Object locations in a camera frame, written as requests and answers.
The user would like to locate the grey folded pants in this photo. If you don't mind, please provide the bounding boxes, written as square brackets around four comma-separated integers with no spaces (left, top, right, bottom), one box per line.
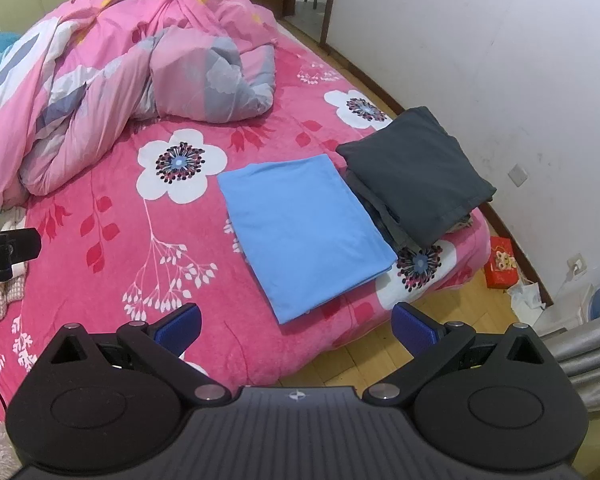
[342,169,475,257]

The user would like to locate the dark grey folded clothes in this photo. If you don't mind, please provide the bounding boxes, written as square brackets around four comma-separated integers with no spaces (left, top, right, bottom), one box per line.
[335,106,498,251]

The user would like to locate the beige knitted cloth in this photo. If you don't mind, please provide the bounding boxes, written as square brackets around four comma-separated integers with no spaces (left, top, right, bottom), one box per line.
[0,262,29,322]

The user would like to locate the grey striped fabric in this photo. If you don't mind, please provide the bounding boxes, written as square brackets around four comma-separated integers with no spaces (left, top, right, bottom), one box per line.
[549,309,600,413]

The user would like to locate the pink flower print blanket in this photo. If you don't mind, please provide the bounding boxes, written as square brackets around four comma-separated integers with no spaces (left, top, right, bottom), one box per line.
[0,15,493,433]

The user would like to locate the wooden door frame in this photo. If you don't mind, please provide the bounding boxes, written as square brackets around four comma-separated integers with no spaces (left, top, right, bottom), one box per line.
[219,0,342,57]

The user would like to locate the blue shirt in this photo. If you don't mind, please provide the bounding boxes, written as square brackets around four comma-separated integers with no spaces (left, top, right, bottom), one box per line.
[216,154,399,325]

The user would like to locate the crumpled white paper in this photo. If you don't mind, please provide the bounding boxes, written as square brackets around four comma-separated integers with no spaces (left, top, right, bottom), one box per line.
[506,279,547,327]

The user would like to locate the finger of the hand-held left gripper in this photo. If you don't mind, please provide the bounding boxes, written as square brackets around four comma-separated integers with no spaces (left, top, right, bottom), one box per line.
[0,227,43,283]

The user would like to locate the red box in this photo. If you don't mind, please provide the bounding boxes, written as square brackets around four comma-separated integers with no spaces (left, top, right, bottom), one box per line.
[483,236,520,290]

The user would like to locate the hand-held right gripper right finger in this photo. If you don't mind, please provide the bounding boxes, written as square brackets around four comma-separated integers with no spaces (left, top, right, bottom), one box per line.
[361,302,548,409]

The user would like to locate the pink floral quilt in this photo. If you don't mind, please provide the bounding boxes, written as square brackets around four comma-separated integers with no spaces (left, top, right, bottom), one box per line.
[0,0,281,211]

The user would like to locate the cream cloth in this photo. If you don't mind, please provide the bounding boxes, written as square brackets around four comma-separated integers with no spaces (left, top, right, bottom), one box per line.
[0,205,28,235]

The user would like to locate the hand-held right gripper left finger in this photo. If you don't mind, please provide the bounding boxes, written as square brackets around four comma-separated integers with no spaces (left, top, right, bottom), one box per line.
[47,302,232,409]

